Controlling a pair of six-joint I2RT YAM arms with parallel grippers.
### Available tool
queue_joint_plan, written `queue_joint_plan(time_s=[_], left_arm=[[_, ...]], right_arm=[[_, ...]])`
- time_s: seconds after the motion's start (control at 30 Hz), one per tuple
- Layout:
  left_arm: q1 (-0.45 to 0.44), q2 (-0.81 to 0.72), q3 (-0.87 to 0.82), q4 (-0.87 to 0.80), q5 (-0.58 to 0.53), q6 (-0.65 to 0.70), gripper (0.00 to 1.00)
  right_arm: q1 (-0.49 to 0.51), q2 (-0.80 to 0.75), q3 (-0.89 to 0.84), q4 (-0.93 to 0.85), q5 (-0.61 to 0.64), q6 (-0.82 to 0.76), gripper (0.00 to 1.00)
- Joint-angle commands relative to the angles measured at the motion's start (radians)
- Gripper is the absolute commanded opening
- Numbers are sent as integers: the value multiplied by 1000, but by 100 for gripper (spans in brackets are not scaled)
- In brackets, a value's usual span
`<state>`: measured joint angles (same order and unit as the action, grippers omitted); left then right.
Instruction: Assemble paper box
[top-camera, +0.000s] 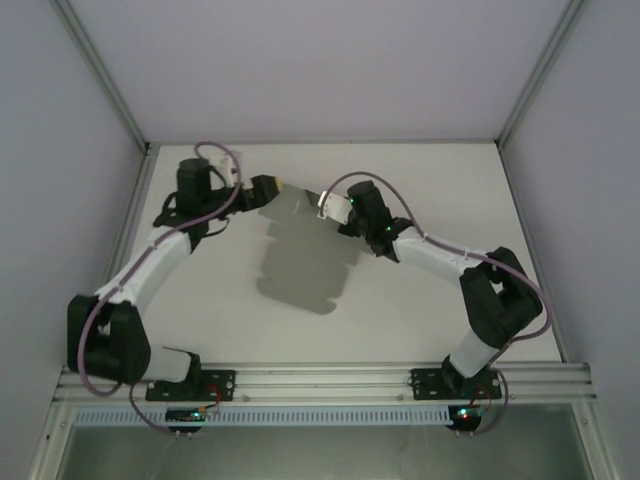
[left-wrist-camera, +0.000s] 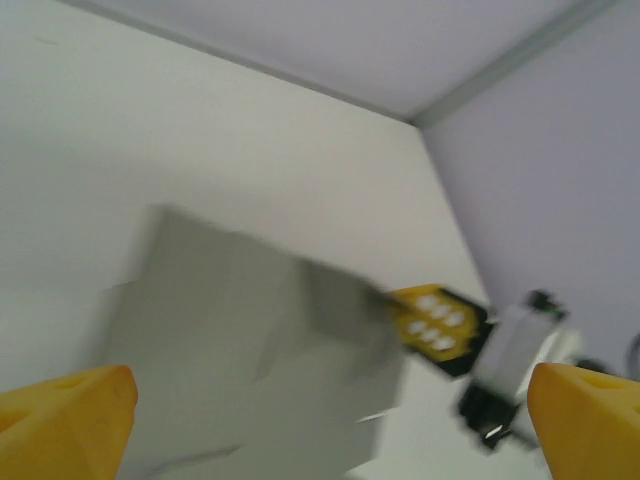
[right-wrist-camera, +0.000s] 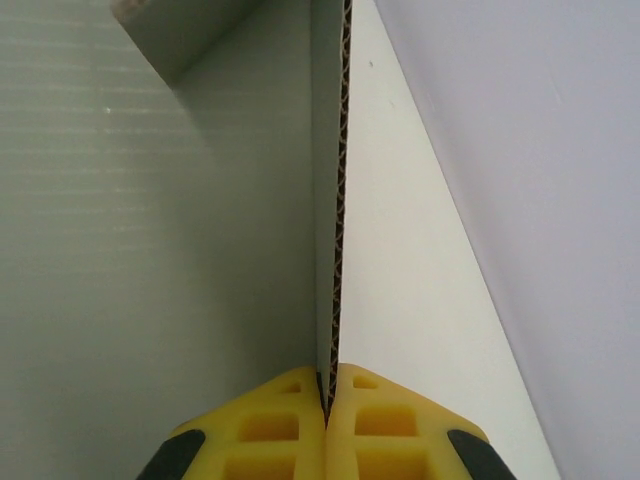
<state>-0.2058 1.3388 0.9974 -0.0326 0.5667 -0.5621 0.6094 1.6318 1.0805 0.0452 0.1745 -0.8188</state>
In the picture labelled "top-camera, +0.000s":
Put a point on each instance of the grey cloth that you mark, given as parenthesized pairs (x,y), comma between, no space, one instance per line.
(305,260)

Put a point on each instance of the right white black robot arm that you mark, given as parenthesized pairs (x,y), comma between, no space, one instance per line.
(430,255)

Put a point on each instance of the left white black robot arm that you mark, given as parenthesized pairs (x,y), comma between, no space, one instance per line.
(160,260)

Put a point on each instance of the grey metal panel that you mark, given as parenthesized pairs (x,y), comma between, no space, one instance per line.
(320,455)

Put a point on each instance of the aluminium table side rail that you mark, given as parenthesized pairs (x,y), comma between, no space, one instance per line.
(522,215)
(135,200)

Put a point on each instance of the aluminium frame post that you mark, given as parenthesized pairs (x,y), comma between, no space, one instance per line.
(100,75)
(542,75)

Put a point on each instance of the aluminium mounting rail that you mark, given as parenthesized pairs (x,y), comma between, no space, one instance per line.
(320,382)

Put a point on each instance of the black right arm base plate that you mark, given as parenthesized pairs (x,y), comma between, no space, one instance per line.
(425,385)

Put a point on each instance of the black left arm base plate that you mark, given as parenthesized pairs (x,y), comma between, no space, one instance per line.
(222,385)

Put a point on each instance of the aluminium frame leg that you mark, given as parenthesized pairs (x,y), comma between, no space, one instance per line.
(47,445)
(595,445)

